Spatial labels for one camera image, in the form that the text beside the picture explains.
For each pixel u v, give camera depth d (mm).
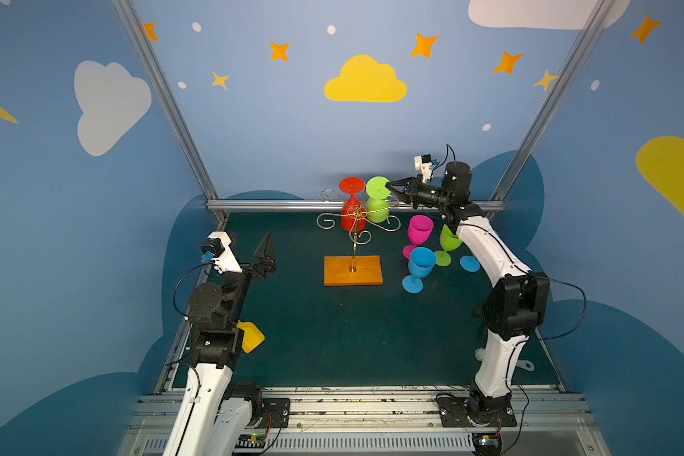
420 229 965
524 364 821
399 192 782
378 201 845
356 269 1023
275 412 747
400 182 785
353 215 783
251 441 728
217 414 478
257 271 577
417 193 738
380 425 735
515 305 514
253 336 856
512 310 511
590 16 717
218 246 515
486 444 733
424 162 776
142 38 722
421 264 879
